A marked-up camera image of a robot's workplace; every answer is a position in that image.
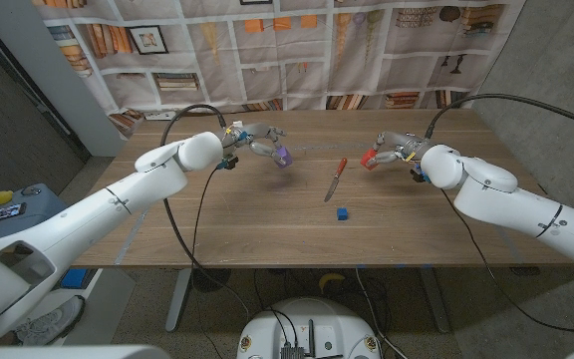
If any white floor platform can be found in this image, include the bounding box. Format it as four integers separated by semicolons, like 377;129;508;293
42;268;138;348

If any black round floor object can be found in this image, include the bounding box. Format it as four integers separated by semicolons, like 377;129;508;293
190;268;232;294

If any printed bookshelf backdrop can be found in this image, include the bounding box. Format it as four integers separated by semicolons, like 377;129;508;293
30;0;527;114

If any blue-grey stool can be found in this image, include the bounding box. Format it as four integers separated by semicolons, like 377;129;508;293
0;182;68;249

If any grey sneaker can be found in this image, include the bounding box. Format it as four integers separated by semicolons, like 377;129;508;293
14;294;87;347

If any yellow object under table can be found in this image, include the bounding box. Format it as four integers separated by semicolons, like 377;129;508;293
318;272;347;294

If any white power strip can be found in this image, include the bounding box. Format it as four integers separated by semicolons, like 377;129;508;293
143;110;178;122

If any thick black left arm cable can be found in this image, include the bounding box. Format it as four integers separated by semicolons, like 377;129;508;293
159;103;252;325

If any blue pad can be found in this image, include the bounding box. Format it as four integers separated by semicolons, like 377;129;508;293
60;268;90;290

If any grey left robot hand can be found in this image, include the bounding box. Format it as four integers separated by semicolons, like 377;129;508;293
219;122;288;160

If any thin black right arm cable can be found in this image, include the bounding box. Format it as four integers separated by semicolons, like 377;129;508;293
438;187;574;335

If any red magnetic block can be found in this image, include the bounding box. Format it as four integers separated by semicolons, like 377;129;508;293
360;148;379;172

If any purple magnetic block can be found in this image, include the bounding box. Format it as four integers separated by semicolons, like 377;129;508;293
272;145;294;170

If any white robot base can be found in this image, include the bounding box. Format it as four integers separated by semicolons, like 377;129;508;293
236;297;382;359

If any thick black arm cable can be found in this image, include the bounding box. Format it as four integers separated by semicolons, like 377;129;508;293
424;93;574;141
159;103;252;325

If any red-handled knife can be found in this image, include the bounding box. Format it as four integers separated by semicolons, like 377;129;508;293
323;157;349;203

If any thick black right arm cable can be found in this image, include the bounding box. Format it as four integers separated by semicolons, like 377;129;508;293
424;93;574;141

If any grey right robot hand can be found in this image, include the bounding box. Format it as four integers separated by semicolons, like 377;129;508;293
366;131;435;170

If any grey table leg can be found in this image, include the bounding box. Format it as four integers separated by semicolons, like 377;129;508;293
164;268;193;334
419;267;451;334

